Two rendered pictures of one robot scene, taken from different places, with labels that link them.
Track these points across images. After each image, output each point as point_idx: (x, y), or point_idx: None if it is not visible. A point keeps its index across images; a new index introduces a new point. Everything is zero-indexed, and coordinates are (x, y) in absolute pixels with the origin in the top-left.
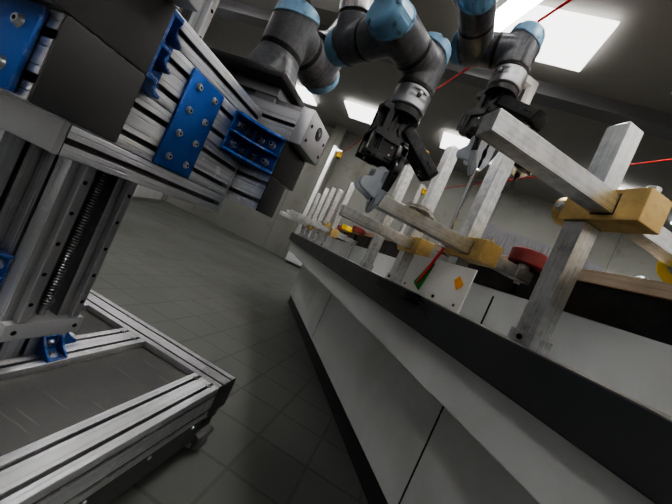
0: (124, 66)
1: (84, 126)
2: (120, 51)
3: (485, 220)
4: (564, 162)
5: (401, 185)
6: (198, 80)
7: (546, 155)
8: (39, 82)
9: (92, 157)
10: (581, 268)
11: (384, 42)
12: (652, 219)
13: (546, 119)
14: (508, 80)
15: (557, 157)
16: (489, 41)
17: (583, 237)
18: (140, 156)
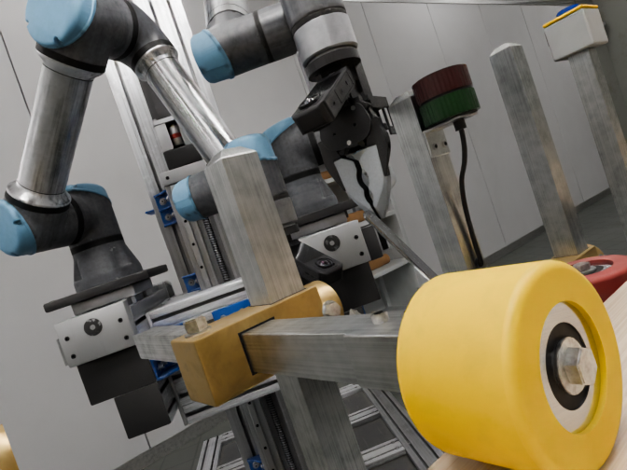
0: (145, 390)
1: (152, 429)
2: (138, 387)
3: (458, 259)
4: (168, 344)
5: (587, 105)
6: (218, 315)
7: (160, 350)
8: (125, 430)
9: (203, 412)
10: (317, 441)
11: (208, 216)
12: (196, 388)
13: (310, 109)
14: (303, 64)
15: (164, 344)
16: (285, 28)
17: (285, 388)
18: None
